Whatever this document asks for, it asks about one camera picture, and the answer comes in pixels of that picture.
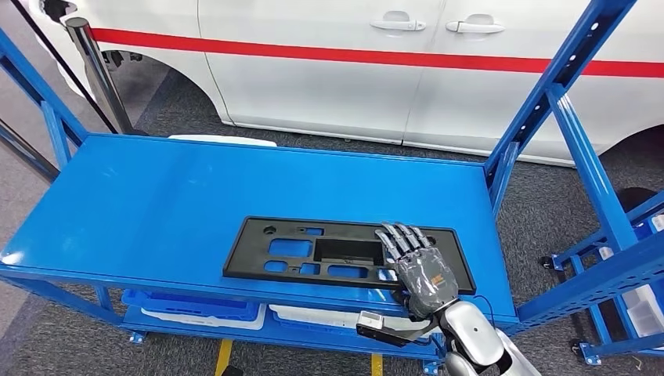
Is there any chrome stanchion post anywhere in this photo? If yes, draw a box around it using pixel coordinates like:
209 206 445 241
64 16 149 137

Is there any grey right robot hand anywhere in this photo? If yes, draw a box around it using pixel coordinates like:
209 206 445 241
374 222 460 320

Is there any white flat board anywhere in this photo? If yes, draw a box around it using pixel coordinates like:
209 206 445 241
168 134 279 148

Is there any white plastic tray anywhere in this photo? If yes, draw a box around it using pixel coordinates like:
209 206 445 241
141 305 268 331
269 304 437 334

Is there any white plastic bin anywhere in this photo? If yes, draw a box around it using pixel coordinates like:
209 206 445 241
625 284 664 338

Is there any grey metal bar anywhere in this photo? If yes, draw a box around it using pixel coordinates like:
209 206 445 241
0 117 59 183

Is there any yellow floor tape outline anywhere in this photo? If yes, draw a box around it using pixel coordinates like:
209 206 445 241
214 339 384 376

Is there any black barrier belt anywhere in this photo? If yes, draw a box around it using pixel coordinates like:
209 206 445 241
9 0 121 136

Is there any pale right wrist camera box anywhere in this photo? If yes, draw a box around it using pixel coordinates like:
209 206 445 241
355 310 442 349

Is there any black plastic panel part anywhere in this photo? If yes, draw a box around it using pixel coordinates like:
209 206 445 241
222 216 477 296

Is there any blue metal rack with bins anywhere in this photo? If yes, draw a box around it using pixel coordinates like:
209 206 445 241
539 192 664 367

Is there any large blue metal shelf rack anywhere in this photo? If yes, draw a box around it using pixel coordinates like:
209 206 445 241
0 0 664 376

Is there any white car with red stripe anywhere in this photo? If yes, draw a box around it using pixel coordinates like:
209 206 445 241
28 0 664 167

